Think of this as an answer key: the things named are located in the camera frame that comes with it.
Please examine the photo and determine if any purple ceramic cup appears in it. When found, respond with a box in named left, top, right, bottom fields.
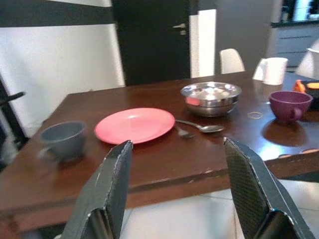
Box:
left=269, top=91, right=314, bottom=123

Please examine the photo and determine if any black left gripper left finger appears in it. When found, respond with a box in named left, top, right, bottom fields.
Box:
left=61, top=140, right=133, bottom=239

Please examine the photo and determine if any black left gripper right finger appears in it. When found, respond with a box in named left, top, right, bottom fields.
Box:
left=223, top=137, right=318, bottom=239

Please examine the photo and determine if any steel fork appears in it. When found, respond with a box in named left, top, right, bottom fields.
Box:
left=174, top=125, right=194, bottom=139

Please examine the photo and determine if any white plastic chair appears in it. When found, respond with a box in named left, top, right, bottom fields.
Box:
left=296, top=39, right=319, bottom=78
left=219, top=48, right=246, bottom=75
left=252, top=58, right=269, bottom=81

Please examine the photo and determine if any black metal frame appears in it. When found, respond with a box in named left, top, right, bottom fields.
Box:
left=0, top=74, right=27, bottom=170

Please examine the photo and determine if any stainless steel bowl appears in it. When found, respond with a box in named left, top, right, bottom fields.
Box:
left=180, top=81, right=243, bottom=117

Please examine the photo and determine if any orange and black box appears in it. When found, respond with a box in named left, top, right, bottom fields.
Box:
left=293, top=79, right=319, bottom=109

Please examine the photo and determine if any grey kitchen cabinet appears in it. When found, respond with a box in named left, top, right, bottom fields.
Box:
left=271, top=21, right=319, bottom=68

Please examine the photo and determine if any pink round plate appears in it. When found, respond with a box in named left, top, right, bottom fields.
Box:
left=94, top=107, right=175, bottom=144

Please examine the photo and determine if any grey ceramic cup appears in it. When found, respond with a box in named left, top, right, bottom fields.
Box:
left=37, top=121, right=87, bottom=164

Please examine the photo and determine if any black door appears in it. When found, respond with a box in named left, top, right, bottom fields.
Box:
left=112, top=0, right=191, bottom=87

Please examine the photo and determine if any white paper towel roll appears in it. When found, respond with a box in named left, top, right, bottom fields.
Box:
left=263, top=57, right=289, bottom=86

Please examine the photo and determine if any steel spoon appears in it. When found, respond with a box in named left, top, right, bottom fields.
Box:
left=175, top=119, right=225, bottom=133

